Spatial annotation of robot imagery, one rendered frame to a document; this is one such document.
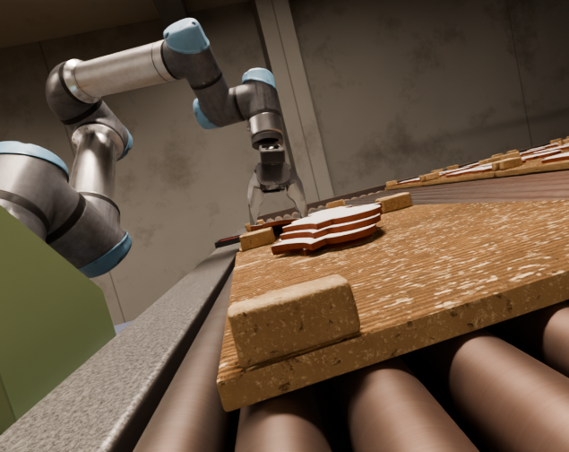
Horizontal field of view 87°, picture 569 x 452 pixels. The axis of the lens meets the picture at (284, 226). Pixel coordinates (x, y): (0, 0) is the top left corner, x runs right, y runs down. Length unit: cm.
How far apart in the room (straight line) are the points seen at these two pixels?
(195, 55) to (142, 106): 281
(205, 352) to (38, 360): 22
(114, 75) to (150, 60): 11
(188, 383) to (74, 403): 8
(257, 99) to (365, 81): 297
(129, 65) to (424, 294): 71
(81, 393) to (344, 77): 347
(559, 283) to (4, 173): 59
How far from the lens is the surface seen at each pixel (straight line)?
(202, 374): 20
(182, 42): 68
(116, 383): 25
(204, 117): 75
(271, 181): 64
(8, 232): 40
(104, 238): 63
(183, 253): 327
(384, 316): 17
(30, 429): 25
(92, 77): 85
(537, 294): 20
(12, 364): 38
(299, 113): 304
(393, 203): 59
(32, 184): 56
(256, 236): 52
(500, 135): 427
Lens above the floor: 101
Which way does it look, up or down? 5 degrees down
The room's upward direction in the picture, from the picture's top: 14 degrees counter-clockwise
